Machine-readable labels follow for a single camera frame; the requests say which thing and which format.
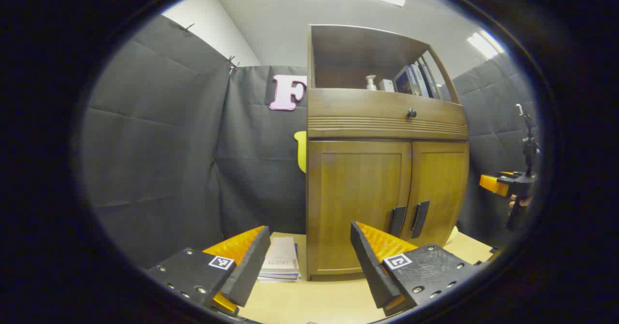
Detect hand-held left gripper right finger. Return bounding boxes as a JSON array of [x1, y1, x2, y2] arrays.
[[350, 221, 480, 317]]

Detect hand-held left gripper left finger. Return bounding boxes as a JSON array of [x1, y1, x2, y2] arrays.
[[145, 225, 271, 317]]

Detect wooden shoe cabinet door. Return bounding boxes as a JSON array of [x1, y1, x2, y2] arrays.
[[401, 141, 470, 247], [308, 140, 413, 274]]

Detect wooden double-door shoe cabinet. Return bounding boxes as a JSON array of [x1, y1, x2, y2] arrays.
[[306, 24, 470, 281]]

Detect wooden cabinet drawer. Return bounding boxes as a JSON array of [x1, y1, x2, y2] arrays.
[[308, 88, 469, 141]]

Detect thick white cover book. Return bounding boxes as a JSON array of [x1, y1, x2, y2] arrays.
[[259, 237, 299, 275]]

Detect grey spine book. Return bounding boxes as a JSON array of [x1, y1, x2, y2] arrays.
[[411, 63, 430, 98]]

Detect small ceiling light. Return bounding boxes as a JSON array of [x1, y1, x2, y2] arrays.
[[467, 30, 504, 59]]

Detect black backdrop cloth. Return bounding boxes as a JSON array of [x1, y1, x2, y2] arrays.
[[80, 15, 540, 269]]

